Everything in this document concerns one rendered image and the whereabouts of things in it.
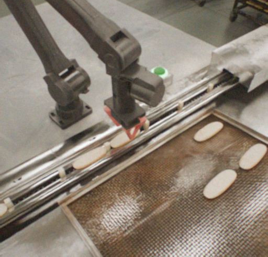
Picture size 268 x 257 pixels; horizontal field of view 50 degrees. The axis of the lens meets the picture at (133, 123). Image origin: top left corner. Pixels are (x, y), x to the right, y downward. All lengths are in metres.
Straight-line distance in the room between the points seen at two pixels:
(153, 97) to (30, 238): 0.39
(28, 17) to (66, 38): 0.55
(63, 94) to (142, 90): 0.26
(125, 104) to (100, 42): 0.17
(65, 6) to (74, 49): 0.61
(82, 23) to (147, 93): 0.20
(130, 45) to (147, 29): 0.76
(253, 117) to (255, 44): 0.30
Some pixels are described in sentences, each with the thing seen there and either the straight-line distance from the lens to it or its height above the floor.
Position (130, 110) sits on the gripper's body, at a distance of 0.71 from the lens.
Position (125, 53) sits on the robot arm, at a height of 1.15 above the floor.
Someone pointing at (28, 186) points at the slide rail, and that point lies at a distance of 0.78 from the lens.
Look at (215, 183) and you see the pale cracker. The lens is 0.67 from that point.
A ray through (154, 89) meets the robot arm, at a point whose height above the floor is 1.09.
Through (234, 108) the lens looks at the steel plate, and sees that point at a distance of 1.01.
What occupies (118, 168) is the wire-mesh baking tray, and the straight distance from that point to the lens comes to 0.71.
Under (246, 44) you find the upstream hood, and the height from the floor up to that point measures 0.92.
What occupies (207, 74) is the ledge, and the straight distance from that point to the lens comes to 1.06.
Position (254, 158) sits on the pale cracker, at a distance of 0.74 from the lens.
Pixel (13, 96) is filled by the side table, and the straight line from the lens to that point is 1.09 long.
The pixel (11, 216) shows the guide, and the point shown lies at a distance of 0.74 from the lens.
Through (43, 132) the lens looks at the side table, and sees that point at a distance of 0.92.
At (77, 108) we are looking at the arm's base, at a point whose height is 0.87.
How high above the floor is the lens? 1.48
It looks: 46 degrees down
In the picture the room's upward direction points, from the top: straight up
